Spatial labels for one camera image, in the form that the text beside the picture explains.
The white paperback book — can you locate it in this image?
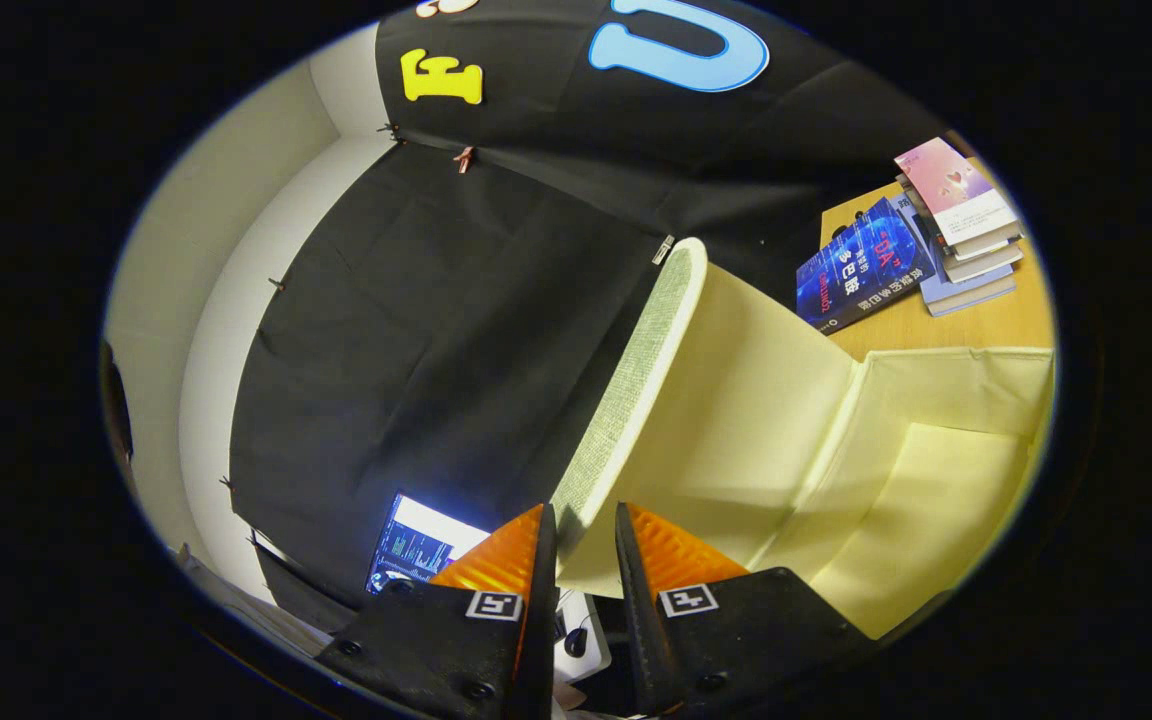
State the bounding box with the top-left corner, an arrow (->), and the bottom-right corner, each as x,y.
939,234 -> 1026,285

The lit computer screen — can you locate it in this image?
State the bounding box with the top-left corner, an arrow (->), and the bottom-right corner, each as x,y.
365,491 -> 493,597

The blue cover book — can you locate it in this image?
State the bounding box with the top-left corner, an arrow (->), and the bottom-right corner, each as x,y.
795,196 -> 938,337

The green fabric storage box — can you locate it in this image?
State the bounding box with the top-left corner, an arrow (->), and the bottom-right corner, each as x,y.
550,236 -> 1056,642

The grey-blue book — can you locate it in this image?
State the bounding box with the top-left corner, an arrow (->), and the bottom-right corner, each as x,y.
898,190 -> 1019,319

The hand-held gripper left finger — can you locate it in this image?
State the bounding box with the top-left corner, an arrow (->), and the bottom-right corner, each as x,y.
314,503 -> 559,720

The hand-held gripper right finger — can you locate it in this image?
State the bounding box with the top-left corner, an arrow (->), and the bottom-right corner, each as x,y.
616,502 -> 872,717

